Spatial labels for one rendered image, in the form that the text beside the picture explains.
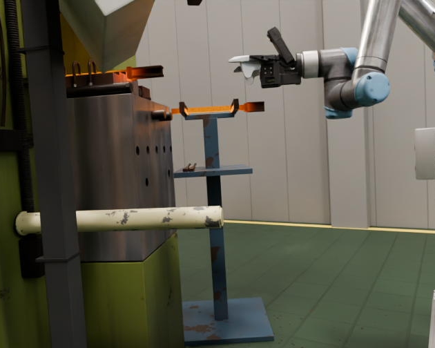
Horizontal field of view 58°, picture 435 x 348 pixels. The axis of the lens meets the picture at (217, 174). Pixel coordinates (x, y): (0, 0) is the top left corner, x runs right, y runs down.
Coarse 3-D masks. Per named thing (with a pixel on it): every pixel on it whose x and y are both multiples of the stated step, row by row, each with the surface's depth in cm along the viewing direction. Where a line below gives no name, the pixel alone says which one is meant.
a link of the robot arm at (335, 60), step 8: (336, 48) 108; (344, 48) 107; (352, 48) 106; (320, 56) 106; (328, 56) 106; (336, 56) 106; (344, 56) 105; (352, 56) 105; (320, 64) 106; (328, 64) 106; (336, 64) 106; (344, 64) 106; (352, 64) 105; (320, 72) 108; (328, 72) 107; (336, 72) 106; (344, 72) 106; (352, 72) 107
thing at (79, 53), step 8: (64, 24) 143; (64, 32) 143; (72, 32) 143; (64, 40) 143; (72, 40) 143; (64, 48) 144; (72, 48) 143; (80, 48) 143; (64, 56) 144; (72, 56) 143; (80, 56) 143; (88, 56) 143; (64, 64) 144; (80, 64) 143; (120, 64) 148; (128, 64) 157
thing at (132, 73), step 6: (144, 66) 116; (150, 66) 115; (156, 66) 115; (162, 66) 117; (132, 72) 117; (138, 72) 117; (144, 72) 116; (150, 72) 116; (156, 72) 116; (162, 72) 116; (132, 78) 116; (138, 78) 118; (144, 78) 118
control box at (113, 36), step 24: (72, 0) 57; (96, 0) 45; (120, 0) 46; (144, 0) 49; (72, 24) 71; (96, 24) 52; (120, 24) 52; (144, 24) 60; (96, 48) 65; (120, 48) 66
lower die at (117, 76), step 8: (112, 72) 106; (120, 72) 111; (72, 80) 107; (80, 80) 107; (88, 80) 107; (96, 80) 106; (104, 80) 106; (112, 80) 106; (120, 80) 111; (128, 80) 117; (136, 88) 123
